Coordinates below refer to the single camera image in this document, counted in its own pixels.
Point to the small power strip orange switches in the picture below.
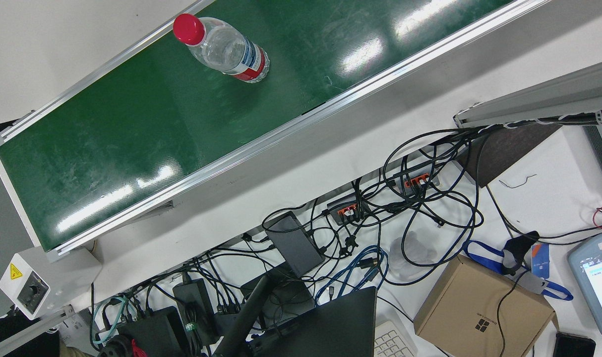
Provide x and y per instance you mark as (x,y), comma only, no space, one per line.
(345,208)

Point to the black flat adapter box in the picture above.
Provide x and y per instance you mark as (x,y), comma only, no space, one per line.
(296,245)

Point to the long power strip orange switches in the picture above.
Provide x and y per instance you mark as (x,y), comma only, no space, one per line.
(417,179)

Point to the crumpled clear plastic wrap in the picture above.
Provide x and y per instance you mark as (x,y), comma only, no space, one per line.
(412,253)

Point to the clear water bottle red cap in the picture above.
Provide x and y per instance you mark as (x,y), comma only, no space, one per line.
(229,49)

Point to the black computer monitor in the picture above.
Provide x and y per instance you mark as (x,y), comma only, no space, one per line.
(331,327)

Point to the black power brick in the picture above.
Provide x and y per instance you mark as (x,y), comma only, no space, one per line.
(194,307)

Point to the white keyboard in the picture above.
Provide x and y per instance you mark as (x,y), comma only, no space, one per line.
(392,342)

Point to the dark brown board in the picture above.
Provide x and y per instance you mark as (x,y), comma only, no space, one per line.
(509,153)

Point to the black rectangular device box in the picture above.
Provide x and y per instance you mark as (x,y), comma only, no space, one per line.
(152,332)

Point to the brown cardboard box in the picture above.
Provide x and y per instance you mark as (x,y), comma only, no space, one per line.
(479,307)

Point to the black round knob device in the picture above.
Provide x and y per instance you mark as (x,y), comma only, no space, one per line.
(117,347)

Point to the white conveyor control box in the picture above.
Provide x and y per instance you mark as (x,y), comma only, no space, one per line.
(38,282)

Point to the grey teach pendant tablet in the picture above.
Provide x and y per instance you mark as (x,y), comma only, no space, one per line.
(598,282)

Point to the black smartphone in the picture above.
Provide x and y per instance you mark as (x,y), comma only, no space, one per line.
(573,345)

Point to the green conveyor belt aluminium frame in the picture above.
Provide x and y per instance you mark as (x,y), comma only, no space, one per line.
(157,114)

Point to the aluminium profile post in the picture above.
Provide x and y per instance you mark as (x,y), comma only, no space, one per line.
(539,101)

